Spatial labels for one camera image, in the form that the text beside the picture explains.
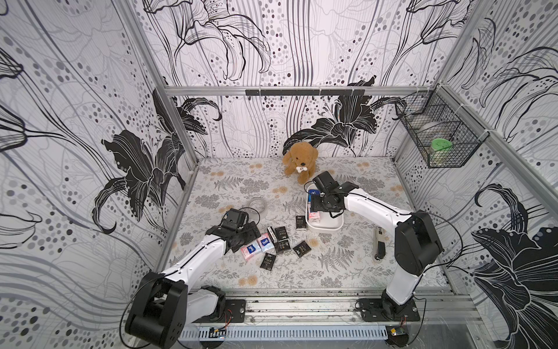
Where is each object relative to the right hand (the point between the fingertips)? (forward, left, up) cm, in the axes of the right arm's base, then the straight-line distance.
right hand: (320, 203), depth 92 cm
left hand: (-14, +28, -4) cm, 31 cm away
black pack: (-17, +16, -5) cm, 24 cm away
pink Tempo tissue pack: (-6, +3, -3) cm, 7 cm away
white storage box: (-6, -3, -7) cm, 10 cm away
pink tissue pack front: (-19, +29, -4) cm, 35 cm away
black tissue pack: (-13, +20, -3) cm, 24 cm away
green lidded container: (+9, -44, +21) cm, 50 cm away
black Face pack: (-6, +8, -6) cm, 12 cm away
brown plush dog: (+18, +8, +8) cm, 21 cm away
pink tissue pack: (-16, +23, -5) cm, 29 cm away
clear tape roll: (+4, +28, -7) cm, 29 cm away
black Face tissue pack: (-11, +17, -6) cm, 21 cm away
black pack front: (-23, +22, -5) cm, 32 cm away
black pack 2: (-18, +9, -6) cm, 21 cm away
